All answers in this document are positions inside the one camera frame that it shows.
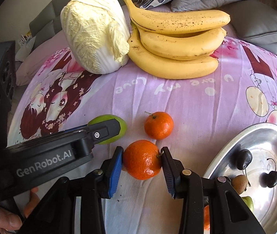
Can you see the top spotted banana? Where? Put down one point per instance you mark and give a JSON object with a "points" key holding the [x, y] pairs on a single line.
{"points": [[176, 23]]}

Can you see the dark cherry long stem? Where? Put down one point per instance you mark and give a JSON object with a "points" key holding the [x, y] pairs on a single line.
{"points": [[270, 179]]}

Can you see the napa cabbage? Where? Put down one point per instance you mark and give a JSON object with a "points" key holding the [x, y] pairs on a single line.
{"points": [[97, 34]]}

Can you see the large mandarin orange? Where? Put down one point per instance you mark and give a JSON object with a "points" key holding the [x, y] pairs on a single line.
{"points": [[206, 218]]}

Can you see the pink cartoon print bedsheet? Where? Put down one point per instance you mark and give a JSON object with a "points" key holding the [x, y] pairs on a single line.
{"points": [[207, 111]]}

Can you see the person left hand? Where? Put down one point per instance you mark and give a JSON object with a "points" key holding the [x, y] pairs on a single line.
{"points": [[10, 221]]}

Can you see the dark cherry with stem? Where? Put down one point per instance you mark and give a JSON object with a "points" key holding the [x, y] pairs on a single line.
{"points": [[243, 159]]}

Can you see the small mandarin orange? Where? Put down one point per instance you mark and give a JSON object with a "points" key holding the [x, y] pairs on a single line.
{"points": [[158, 125]]}

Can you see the grey sofa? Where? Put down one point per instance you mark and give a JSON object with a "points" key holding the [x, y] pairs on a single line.
{"points": [[55, 17]]}

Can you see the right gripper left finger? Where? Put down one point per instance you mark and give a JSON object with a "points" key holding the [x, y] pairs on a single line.
{"points": [[55, 213]]}

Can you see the stainless steel bowl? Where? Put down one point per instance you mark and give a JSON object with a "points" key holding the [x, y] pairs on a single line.
{"points": [[261, 140]]}

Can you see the green mango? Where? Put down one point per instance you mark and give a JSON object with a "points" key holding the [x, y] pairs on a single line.
{"points": [[249, 202], [109, 116]]}

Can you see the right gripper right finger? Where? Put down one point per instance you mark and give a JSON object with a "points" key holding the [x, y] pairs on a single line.
{"points": [[227, 211]]}

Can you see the brown kiwi berry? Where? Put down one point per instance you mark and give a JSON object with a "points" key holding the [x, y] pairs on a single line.
{"points": [[240, 183]]}

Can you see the medium mandarin orange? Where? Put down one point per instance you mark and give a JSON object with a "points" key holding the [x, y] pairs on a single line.
{"points": [[141, 160]]}

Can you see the bottom banana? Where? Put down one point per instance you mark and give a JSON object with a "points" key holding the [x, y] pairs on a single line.
{"points": [[168, 68]]}

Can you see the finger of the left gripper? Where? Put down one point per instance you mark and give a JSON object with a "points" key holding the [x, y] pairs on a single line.
{"points": [[105, 132], [76, 128]]}

